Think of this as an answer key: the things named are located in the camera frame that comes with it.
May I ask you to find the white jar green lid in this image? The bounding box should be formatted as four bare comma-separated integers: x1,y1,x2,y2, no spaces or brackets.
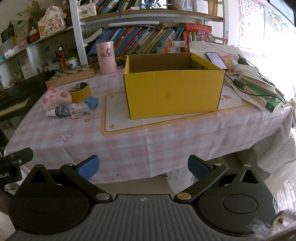
65,56,80,69

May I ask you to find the smartphone showing video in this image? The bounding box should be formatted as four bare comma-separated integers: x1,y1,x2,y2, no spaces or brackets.
140,0,168,10

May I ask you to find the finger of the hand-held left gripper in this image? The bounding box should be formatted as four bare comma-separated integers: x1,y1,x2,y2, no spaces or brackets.
0,148,34,166

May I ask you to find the white shelf unit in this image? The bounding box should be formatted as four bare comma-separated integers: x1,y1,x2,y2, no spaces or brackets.
0,0,229,77

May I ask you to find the alphabet wall poster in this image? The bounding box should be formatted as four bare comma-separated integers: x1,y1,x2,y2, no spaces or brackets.
239,0,265,49

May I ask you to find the white box red label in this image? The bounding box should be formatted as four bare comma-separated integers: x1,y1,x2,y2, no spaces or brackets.
21,65,38,79

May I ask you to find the yellow cardboard box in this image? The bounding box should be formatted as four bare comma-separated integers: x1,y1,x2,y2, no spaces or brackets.
123,52,225,120

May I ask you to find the pen holder with pens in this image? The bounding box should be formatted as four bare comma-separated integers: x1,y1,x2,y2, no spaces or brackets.
43,44,79,71

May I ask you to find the black smartphone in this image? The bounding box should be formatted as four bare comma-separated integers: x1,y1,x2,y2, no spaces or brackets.
205,52,229,71

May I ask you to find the white quilted bag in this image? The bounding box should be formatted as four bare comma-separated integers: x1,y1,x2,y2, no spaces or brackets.
77,0,97,16

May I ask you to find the wooden chessboard box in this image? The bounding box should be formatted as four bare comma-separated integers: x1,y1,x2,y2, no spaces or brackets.
45,63,99,90

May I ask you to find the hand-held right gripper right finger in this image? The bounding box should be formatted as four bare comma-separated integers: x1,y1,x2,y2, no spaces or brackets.
173,155,266,202

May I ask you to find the red white doll figure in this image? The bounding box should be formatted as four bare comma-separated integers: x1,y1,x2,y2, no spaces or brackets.
30,27,39,43

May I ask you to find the row of colourful books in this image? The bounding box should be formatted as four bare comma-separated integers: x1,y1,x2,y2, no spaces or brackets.
89,25,185,57
96,0,141,15

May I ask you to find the pink pig plush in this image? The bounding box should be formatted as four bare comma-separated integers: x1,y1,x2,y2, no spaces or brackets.
41,87,73,112

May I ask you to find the black cable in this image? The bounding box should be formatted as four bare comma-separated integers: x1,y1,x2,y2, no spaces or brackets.
243,60,286,105

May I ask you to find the yellow tape roll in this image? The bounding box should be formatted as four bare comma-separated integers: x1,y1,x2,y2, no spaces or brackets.
69,82,92,103

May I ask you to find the pink cylindrical container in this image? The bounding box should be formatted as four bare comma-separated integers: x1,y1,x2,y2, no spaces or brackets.
96,41,117,75

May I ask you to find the black electronic keyboard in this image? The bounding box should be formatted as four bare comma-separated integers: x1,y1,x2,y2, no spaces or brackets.
0,71,56,122

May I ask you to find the floral fabric bag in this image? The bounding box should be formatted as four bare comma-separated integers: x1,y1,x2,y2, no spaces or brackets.
38,7,67,36

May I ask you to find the pink checked tablecloth desktop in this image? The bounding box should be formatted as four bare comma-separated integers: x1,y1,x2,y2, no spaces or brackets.
4,66,293,184

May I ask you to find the white pouch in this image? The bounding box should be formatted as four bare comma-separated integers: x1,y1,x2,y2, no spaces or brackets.
232,59,258,76

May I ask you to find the white charger plug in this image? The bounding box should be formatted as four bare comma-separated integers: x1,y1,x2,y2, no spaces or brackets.
70,104,91,120

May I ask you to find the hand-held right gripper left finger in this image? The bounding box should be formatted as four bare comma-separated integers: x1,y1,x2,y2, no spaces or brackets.
22,155,113,202

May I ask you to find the pink notepad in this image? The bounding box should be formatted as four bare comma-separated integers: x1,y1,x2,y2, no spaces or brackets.
221,55,238,67

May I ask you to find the blue cloth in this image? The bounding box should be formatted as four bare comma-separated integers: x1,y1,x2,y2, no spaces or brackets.
84,96,99,109

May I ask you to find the green book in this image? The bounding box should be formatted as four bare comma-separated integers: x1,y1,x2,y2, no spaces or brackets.
233,79,284,113

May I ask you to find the dark blue bubble-print bottle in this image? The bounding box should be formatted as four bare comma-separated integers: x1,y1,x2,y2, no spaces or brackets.
46,103,75,118

